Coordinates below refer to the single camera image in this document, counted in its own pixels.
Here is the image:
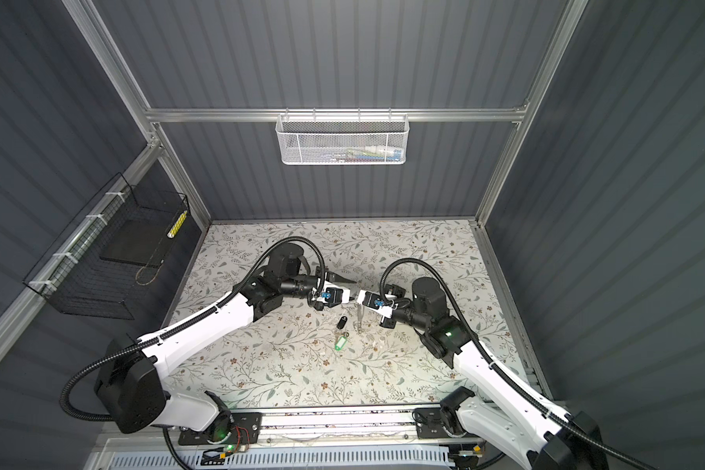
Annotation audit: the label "yellow marker in basket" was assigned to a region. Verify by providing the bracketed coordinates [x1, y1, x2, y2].
[166, 210, 189, 239]

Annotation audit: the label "pens in white basket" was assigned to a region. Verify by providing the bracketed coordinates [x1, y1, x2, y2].
[323, 146, 405, 164]

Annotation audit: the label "white ventilated cable duct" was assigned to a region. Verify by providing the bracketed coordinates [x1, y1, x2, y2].
[105, 445, 456, 470]

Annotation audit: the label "right black corrugated cable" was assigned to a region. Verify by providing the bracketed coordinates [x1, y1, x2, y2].
[378, 257, 659, 470]

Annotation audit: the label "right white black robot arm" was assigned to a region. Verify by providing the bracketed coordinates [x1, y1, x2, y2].
[354, 277, 608, 469]

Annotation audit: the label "white wire mesh basket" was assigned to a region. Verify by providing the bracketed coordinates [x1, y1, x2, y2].
[275, 112, 410, 166]

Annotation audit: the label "black corrugated cable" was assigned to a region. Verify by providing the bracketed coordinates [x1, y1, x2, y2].
[378, 257, 659, 470]
[58, 236, 328, 423]

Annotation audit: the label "black pad in basket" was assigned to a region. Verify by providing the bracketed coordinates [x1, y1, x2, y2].
[100, 221, 174, 268]

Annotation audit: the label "floral table mat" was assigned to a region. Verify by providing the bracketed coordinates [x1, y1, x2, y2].
[168, 219, 526, 409]

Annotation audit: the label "left black corrugated cable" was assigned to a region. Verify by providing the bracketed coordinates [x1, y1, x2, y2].
[58, 236, 328, 423]

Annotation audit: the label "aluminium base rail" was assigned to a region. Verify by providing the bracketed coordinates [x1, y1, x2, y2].
[93, 403, 506, 450]

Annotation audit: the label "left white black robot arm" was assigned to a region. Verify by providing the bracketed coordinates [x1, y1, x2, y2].
[95, 241, 354, 443]

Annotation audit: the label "black wire basket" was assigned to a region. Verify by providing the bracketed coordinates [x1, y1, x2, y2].
[23, 178, 190, 320]

